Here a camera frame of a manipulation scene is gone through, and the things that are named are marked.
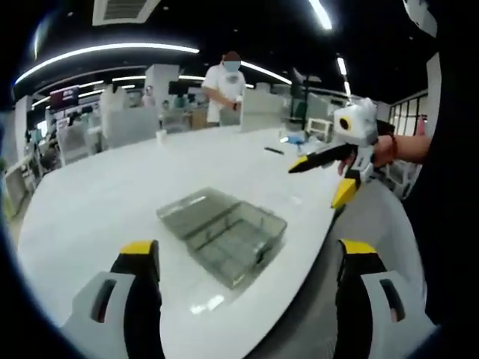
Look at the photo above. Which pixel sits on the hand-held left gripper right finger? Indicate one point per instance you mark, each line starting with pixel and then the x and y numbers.
pixel 374 299

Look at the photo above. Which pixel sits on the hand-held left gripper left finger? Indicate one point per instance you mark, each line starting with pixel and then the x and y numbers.
pixel 112 295

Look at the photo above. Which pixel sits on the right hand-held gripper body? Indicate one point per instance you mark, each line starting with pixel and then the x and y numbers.
pixel 355 123

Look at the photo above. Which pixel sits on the clear plastic compartment box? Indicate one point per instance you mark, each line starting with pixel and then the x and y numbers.
pixel 222 235

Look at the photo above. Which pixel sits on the person's right hand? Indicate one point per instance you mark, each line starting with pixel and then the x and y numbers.
pixel 378 151

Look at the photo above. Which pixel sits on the white storage box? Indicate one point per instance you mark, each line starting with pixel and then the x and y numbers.
pixel 319 128

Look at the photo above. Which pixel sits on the blue cloth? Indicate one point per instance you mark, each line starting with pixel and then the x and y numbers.
pixel 293 139

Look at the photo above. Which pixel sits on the black pen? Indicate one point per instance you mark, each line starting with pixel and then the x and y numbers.
pixel 274 150

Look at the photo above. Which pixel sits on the red wrist band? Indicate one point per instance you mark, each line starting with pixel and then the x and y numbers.
pixel 393 147

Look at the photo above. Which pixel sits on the white partition panel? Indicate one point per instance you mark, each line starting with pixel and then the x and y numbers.
pixel 262 112

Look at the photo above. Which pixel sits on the person's dark clothing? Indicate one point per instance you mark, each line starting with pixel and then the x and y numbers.
pixel 449 179

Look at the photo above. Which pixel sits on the white paper cup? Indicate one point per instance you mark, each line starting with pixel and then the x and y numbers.
pixel 161 137

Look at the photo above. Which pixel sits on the grey partition panel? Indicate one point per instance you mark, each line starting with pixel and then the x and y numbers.
pixel 129 125

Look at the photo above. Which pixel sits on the ceiling air vent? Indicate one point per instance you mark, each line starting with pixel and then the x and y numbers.
pixel 123 10

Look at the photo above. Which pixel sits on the dark wall screen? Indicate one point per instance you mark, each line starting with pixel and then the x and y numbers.
pixel 64 96

